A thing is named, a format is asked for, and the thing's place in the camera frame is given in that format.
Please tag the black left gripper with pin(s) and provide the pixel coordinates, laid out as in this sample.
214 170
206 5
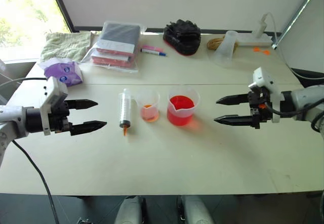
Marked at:
59 117

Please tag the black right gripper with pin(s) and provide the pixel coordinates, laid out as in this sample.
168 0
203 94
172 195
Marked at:
260 106

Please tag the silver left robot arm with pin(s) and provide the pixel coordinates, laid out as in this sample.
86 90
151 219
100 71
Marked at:
12 116

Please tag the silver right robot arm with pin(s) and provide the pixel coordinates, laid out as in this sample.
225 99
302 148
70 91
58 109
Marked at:
305 102

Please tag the clear syringe with orange tip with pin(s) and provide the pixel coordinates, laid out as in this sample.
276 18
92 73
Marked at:
124 107

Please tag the beaker with red liquid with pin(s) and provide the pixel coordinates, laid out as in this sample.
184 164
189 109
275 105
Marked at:
181 107

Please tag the empty clear plastic cup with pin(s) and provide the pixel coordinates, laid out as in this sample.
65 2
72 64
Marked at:
225 49

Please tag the small clear plastic cup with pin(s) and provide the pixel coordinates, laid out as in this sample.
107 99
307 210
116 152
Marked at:
148 105

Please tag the purple tissue pack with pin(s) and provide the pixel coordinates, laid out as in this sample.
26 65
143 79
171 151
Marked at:
64 71

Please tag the small orange plastic piece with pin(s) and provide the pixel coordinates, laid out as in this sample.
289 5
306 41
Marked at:
260 50

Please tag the white power strip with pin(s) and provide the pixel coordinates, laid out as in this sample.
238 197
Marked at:
253 40

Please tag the pale green towel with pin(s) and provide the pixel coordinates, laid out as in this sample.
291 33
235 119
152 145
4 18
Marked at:
65 45

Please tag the plastic bag of sponges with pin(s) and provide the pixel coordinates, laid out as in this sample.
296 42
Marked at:
115 47

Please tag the blue and white marker pen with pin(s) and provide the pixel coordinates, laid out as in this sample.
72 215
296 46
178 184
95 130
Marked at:
154 52

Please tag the pink marker pen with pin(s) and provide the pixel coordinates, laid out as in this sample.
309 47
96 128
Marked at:
152 48

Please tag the grey robot left leg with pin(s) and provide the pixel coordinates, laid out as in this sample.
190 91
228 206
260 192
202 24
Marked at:
127 211

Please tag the grey robot leg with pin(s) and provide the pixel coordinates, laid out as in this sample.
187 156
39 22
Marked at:
127 211
196 210

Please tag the grey robot right leg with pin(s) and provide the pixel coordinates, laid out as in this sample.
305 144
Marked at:
196 210

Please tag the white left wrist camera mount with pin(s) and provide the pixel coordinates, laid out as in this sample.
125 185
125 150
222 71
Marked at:
53 94

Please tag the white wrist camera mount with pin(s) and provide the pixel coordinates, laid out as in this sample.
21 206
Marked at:
53 94
265 82

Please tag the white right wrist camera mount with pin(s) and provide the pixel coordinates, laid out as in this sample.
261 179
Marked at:
265 82

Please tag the black window frame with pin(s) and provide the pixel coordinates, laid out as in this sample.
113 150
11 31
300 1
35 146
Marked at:
62 6

